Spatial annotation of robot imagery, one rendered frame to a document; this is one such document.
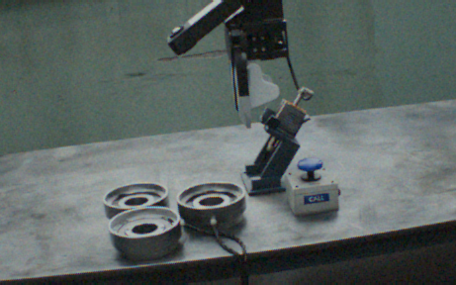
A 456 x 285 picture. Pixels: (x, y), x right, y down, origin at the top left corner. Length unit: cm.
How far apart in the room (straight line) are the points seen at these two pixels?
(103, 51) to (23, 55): 31
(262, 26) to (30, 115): 186
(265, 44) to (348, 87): 181
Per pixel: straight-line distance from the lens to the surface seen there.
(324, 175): 112
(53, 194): 130
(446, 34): 290
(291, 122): 119
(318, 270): 145
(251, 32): 98
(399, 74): 286
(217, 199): 111
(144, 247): 99
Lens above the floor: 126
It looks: 19 degrees down
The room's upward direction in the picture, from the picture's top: 6 degrees counter-clockwise
